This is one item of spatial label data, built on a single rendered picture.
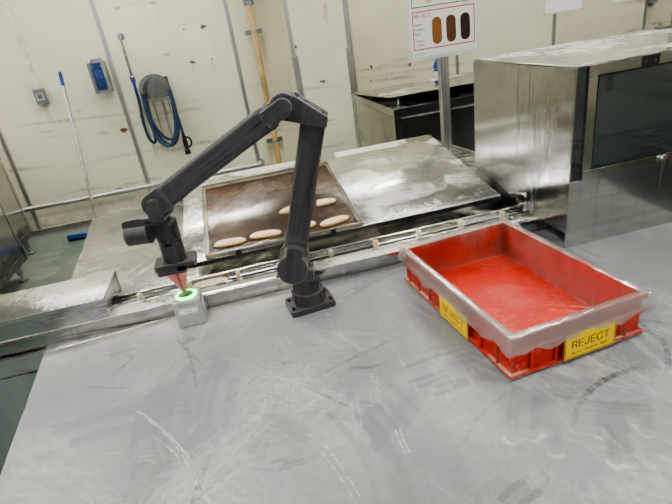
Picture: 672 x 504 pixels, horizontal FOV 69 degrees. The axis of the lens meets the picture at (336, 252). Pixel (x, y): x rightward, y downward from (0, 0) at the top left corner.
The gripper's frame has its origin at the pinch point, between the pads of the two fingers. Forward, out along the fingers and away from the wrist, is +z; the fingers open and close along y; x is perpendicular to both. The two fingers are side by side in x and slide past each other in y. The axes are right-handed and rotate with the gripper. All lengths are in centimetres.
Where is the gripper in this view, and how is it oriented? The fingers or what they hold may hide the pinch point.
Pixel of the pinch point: (184, 290)
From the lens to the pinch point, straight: 134.1
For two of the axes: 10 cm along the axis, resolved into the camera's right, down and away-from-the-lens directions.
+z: 1.3, 9.0, 4.2
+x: -2.2, -3.9, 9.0
